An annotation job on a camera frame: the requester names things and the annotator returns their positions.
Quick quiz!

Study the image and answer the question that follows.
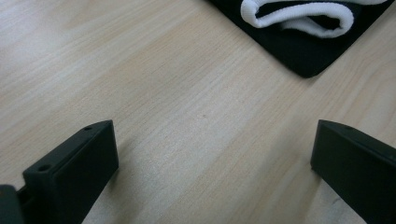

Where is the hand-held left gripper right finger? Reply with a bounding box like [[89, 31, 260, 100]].
[[309, 119, 396, 224]]

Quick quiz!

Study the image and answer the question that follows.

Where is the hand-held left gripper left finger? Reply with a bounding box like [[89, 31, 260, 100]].
[[21, 119, 120, 224]]

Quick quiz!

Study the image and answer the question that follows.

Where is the black cloth mat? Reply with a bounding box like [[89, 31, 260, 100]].
[[206, 0, 396, 79]]

